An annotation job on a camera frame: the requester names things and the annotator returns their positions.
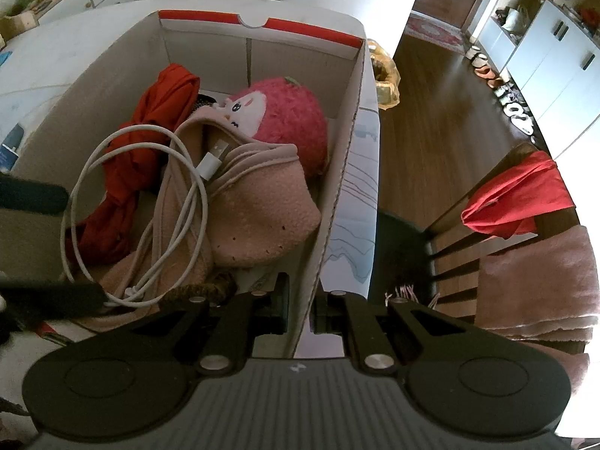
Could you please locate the white storage cabinet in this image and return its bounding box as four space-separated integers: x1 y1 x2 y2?
478 0 600 160

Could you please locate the yellow bag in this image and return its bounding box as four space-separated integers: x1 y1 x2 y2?
367 38 402 111

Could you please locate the dark wooden chair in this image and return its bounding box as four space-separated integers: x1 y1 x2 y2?
375 143 587 338

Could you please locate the brown patterned band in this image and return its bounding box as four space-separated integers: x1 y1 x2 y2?
162 269 237 306

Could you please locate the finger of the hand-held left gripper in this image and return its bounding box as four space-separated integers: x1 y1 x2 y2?
0 175 69 217
0 280 105 335

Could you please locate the row of shoes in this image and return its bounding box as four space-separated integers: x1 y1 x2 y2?
466 44 536 137

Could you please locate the blue white small packet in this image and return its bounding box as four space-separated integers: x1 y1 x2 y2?
0 124 25 173

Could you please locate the pink knit hat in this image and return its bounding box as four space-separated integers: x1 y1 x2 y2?
100 105 322 320

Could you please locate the white charging cable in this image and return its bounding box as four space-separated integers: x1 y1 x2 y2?
60 124 230 309

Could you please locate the pink towel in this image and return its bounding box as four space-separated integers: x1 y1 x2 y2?
473 225 600 376

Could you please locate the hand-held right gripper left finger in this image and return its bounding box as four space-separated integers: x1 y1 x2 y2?
126 272 289 377

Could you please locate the pink plush toy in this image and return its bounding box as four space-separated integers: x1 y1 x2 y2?
218 76 329 180

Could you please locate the red garment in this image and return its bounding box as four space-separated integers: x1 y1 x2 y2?
460 151 576 240

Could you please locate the grey bag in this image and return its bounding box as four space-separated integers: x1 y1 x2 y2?
501 6 528 35

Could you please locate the fringed scarf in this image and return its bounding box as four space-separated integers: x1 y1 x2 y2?
384 283 441 312

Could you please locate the red cloth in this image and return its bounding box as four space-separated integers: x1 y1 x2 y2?
66 63 202 268

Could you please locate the red shoe box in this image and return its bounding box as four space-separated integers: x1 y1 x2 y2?
0 9 381 359

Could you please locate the red patterned rug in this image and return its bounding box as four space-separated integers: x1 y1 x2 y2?
405 9 465 53

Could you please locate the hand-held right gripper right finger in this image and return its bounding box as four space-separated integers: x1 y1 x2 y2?
312 291 470 377

